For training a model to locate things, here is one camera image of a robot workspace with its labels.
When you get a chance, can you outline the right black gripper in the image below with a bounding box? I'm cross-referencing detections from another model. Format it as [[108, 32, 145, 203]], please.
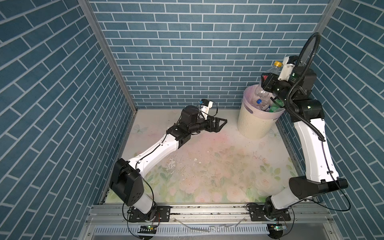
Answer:
[[260, 72, 291, 107]]

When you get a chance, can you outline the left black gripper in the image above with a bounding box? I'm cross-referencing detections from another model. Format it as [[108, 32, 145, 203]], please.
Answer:
[[187, 114, 227, 135]]

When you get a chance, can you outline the green plastic bottle yellow cap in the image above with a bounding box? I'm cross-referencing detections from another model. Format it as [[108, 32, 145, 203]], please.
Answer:
[[268, 99, 285, 113]]

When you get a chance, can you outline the clear bottle blue cap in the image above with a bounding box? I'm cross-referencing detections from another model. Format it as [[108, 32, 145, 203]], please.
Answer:
[[256, 99, 270, 111]]

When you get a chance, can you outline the clear bottle red label yellow cap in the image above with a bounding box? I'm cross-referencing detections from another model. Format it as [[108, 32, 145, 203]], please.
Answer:
[[254, 61, 283, 103]]

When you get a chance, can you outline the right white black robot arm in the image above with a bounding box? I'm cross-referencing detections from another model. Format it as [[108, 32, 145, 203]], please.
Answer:
[[261, 66, 348, 215]]

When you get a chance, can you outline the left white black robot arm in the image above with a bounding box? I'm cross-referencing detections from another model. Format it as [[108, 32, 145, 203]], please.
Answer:
[[109, 111, 228, 215]]

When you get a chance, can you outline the cream bin with pink bag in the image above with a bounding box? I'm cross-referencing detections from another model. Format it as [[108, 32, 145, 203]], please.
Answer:
[[237, 85, 285, 139]]

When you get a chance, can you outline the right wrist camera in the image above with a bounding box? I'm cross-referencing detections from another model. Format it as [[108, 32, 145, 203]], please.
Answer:
[[278, 56, 299, 81]]

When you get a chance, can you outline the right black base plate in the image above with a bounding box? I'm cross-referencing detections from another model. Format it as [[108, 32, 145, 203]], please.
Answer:
[[245, 203, 291, 222]]

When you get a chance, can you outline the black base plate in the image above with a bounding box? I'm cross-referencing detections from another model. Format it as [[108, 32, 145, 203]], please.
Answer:
[[245, 203, 291, 222], [128, 205, 171, 223]]

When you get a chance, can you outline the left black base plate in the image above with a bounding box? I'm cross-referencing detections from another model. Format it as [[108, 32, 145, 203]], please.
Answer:
[[128, 205, 171, 223]]

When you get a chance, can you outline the aluminium mounting rail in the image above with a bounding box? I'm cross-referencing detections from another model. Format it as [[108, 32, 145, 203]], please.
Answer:
[[80, 203, 342, 240]]

